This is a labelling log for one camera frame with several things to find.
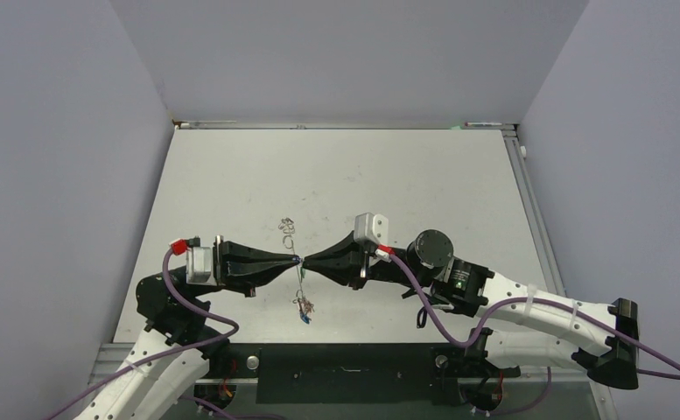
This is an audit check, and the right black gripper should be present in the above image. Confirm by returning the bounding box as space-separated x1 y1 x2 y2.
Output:
304 231 433 289

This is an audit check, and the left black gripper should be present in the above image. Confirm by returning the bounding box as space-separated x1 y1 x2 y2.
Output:
190 233 299 296

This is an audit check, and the metal crescent keyring plate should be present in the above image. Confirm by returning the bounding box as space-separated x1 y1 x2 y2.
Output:
277 217 314 325

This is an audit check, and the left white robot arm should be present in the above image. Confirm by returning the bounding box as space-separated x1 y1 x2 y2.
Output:
78 237 302 419

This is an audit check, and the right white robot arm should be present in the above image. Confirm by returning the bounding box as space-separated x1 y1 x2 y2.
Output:
303 229 639 390

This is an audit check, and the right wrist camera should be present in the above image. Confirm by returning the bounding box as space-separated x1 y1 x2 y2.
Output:
353 213 389 246

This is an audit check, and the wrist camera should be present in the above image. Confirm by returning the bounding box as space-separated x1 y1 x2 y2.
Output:
169 236 215 285
353 213 389 246

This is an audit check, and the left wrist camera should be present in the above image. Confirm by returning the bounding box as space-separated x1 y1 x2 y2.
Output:
169 236 215 285

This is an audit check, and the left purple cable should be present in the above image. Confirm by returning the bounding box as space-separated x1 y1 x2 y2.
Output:
44 248 289 420

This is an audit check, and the purple cable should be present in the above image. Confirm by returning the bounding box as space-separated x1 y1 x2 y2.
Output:
44 248 289 420
385 250 680 417

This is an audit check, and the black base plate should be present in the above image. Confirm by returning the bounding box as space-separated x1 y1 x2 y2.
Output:
194 343 521 406

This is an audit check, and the rear aluminium rail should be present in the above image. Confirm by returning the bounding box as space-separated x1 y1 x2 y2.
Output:
173 121 517 131

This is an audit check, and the aluminium rail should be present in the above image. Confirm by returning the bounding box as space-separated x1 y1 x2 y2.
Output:
87 341 612 385
173 121 517 131
502 129 566 296

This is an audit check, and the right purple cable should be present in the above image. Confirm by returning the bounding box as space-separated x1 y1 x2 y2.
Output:
385 250 680 417

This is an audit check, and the front aluminium rail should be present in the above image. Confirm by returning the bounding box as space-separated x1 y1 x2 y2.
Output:
87 341 612 385

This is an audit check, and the right aluminium rail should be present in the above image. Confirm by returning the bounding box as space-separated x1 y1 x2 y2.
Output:
502 129 566 296

